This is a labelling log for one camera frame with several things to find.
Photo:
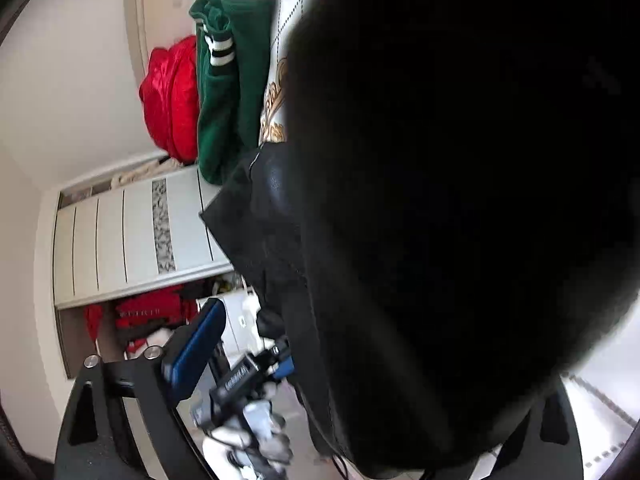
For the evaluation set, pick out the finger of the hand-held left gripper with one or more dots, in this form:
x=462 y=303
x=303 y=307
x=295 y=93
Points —
x=280 y=360

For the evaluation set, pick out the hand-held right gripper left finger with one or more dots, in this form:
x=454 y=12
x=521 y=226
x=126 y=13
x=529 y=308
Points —
x=195 y=350

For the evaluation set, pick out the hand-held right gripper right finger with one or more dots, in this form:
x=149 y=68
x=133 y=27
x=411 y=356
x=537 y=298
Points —
x=576 y=460

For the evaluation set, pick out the black leather jacket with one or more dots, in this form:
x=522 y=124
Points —
x=425 y=185

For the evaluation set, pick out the red clothes in wardrobe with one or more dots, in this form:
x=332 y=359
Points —
x=145 y=312

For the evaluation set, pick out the person's left hand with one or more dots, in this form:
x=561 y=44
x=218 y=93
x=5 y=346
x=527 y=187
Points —
x=272 y=440

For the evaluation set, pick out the white sliding-door wardrobe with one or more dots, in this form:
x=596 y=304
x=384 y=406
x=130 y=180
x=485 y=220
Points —
x=125 y=240

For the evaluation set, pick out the cream hanging cloth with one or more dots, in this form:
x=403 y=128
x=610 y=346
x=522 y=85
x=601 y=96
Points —
x=135 y=175

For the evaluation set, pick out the green striped-cuff sweatshirt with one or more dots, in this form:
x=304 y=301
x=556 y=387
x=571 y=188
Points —
x=225 y=110

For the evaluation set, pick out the red quilt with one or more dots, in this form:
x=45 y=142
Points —
x=170 y=100

